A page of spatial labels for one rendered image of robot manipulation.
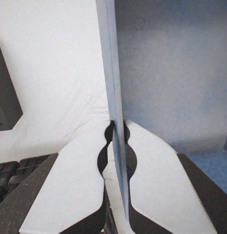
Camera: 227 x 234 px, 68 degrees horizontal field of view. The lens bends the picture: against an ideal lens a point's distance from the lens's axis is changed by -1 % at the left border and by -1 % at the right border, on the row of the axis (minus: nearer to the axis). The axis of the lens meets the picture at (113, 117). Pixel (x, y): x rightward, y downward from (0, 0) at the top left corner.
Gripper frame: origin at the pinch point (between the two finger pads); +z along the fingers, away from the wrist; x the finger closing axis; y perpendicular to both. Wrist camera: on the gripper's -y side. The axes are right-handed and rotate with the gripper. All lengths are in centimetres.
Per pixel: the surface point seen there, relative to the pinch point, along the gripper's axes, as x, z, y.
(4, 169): -42, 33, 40
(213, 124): 11.4, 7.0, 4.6
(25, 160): -35, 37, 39
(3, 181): -38, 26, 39
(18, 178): -33, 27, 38
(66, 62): -15.2, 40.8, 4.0
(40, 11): -20.0, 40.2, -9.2
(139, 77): 2.0, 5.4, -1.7
